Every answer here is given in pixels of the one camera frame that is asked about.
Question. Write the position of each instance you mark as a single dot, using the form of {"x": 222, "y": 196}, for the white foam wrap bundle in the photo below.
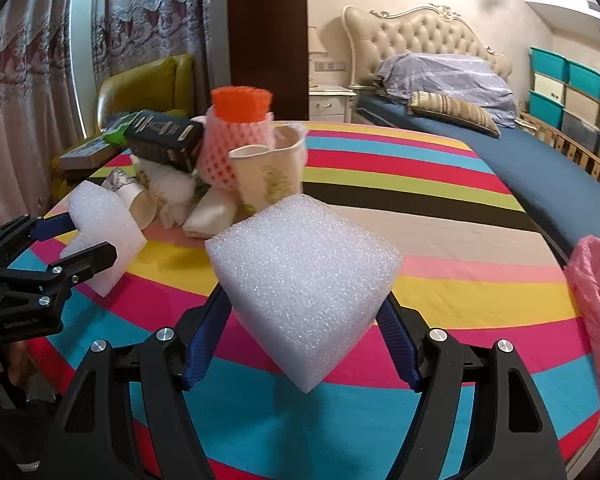
{"x": 172, "y": 187}

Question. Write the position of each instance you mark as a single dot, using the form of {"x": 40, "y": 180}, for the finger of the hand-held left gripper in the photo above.
{"x": 55, "y": 225}
{"x": 92, "y": 257}

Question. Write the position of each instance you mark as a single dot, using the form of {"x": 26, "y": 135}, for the bed with blue sheet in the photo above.
{"x": 530, "y": 170}

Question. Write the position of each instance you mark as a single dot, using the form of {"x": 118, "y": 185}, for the pink foam net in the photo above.
{"x": 220, "y": 150}

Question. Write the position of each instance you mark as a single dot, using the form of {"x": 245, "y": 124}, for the white foam cube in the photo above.
{"x": 305, "y": 280}

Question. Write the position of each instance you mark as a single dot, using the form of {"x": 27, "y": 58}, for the beige striped pillow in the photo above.
{"x": 455, "y": 110}

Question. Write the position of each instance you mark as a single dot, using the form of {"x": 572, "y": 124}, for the paper cup with green print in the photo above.
{"x": 265, "y": 180}

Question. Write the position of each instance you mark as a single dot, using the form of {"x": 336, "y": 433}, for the tufted cream headboard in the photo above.
{"x": 420, "y": 30}

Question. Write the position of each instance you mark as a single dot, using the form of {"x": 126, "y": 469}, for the striped colourful tablecloth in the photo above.
{"x": 430, "y": 220}

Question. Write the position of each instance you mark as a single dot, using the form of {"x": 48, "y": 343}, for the grey lace curtain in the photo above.
{"x": 150, "y": 10}

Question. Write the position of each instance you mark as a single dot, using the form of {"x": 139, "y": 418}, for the stack of teal storage boxes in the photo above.
{"x": 565, "y": 90}

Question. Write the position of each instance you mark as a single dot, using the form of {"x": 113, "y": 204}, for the white nightstand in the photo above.
{"x": 330, "y": 105}

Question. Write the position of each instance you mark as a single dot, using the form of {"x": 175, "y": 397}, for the flat grey box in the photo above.
{"x": 87, "y": 154}

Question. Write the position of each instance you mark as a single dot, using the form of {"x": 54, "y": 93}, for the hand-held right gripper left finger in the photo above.
{"x": 207, "y": 332}

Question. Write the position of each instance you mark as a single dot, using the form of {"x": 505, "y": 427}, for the white foam block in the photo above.
{"x": 105, "y": 220}

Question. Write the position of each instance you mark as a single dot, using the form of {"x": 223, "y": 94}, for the dark wooden panel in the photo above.
{"x": 267, "y": 25}

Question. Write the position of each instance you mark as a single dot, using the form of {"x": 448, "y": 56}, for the wall socket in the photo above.
{"x": 331, "y": 65}

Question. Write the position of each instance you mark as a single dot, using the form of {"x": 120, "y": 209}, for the pink lace curtain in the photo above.
{"x": 25, "y": 85}

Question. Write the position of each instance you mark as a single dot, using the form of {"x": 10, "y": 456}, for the wooden bed rail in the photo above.
{"x": 570, "y": 147}

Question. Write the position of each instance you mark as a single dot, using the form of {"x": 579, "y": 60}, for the table lamp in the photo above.
{"x": 314, "y": 50}

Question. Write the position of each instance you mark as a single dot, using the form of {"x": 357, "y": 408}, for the black box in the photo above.
{"x": 162, "y": 137}

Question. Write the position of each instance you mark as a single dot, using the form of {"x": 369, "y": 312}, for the pink trash bag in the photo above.
{"x": 597, "y": 300}

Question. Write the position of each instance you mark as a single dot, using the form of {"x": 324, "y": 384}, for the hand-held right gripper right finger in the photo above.
{"x": 397, "y": 342}

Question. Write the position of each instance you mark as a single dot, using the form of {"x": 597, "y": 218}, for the blue-grey striped pillow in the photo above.
{"x": 445, "y": 72}

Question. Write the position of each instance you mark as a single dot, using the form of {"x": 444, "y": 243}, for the green box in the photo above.
{"x": 120, "y": 127}

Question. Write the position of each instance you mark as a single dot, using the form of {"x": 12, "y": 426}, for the toppled patterned paper cup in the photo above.
{"x": 135, "y": 197}

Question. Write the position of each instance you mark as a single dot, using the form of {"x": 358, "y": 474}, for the orange foam net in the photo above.
{"x": 241, "y": 102}

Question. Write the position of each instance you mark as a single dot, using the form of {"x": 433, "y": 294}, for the yellow-green armchair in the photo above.
{"x": 140, "y": 82}

